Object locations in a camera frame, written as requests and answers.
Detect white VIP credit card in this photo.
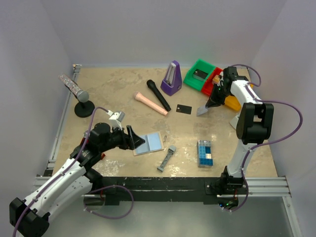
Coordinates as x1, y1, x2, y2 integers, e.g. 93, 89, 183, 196
196, 106, 208, 117

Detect beige card holder wallet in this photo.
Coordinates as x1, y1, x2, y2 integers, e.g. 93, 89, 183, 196
133, 131, 164, 156

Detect black credit card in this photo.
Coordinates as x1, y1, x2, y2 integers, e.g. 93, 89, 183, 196
176, 104, 192, 115

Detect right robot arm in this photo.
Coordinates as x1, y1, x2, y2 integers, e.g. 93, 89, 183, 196
204, 66, 274, 185

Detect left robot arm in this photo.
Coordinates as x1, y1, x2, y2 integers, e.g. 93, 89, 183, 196
9, 123, 145, 237

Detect tan card in red bin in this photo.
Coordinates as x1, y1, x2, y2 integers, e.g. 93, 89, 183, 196
212, 75, 222, 85

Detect black card in green bin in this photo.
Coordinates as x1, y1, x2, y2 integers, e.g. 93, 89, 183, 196
193, 69, 208, 81

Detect red storage bin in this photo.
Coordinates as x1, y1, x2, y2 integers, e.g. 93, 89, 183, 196
201, 67, 223, 96

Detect yellow storage bin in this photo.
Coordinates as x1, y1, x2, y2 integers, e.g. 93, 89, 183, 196
225, 83, 254, 112

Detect green storage bin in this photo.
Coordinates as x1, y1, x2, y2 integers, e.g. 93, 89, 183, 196
184, 59, 216, 91

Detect white metronome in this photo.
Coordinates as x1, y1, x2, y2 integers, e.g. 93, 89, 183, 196
230, 114, 239, 129

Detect grey truss beam piece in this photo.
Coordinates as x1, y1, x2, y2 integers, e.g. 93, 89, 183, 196
157, 145, 176, 172

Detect purple metronome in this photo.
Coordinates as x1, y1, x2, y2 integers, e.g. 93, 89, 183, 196
160, 60, 182, 96

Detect blue toy brick block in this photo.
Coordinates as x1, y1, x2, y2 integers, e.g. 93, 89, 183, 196
197, 140, 213, 167

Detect pink microphone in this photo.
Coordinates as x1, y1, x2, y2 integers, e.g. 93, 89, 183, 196
133, 92, 168, 116

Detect black round microphone stand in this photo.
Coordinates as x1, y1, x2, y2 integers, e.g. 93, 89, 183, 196
74, 100, 95, 118

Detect glitter microphone on stand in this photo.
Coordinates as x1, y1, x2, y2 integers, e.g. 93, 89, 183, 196
58, 74, 89, 103

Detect black microphone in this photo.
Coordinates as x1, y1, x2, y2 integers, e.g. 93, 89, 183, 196
146, 79, 171, 112

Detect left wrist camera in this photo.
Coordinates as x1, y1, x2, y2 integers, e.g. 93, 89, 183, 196
107, 111, 125, 130

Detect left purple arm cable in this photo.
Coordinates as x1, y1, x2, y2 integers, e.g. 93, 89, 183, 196
12, 106, 112, 237

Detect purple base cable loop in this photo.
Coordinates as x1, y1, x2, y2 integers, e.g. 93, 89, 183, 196
83, 184, 135, 219

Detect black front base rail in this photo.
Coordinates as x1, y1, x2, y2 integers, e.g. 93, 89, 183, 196
92, 177, 246, 205

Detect aluminium frame rail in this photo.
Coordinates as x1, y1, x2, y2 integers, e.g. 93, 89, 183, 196
37, 64, 82, 178

